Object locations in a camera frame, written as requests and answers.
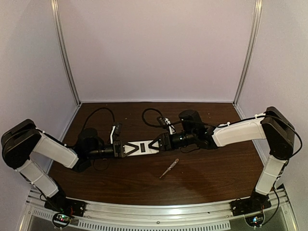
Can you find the aluminium corner post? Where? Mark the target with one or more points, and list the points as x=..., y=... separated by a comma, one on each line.
x=63, y=51
x=250, y=48

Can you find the white remote control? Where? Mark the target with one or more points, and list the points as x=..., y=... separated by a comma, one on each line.
x=144, y=146

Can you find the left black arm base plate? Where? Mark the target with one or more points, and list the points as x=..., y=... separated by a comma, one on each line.
x=66, y=206

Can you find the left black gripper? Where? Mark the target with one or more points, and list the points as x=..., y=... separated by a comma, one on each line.
x=118, y=148

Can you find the clear handle screwdriver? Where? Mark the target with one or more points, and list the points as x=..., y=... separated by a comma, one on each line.
x=170, y=167

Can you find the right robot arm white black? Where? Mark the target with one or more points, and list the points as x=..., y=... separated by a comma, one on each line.
x=270, y=125

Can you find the front aluminium rail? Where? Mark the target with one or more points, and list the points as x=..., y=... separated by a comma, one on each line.
x=216, y=216

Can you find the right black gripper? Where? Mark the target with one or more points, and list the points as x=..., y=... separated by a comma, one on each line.
x=165, y=141

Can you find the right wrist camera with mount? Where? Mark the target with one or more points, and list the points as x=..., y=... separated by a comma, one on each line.
x=166, y=124

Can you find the right aluminium corner post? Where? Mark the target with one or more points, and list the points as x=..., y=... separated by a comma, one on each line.
x=250, y=48

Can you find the right round circuit board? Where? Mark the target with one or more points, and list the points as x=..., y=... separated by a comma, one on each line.
x=255, y=220

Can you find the left aluminium corner post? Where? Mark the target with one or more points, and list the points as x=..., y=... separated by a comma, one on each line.
x=63, y=51

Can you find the left round circuit board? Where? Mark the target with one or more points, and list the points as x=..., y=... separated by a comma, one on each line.
x=60, y=220

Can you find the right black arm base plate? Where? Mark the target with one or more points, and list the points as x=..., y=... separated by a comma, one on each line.
x=249, y=205

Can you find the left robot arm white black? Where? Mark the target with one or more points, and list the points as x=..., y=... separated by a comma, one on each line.
x=25, y=138

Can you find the round circuit board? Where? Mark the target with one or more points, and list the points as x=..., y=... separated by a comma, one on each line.
x=60, y=220
x=255, y=220

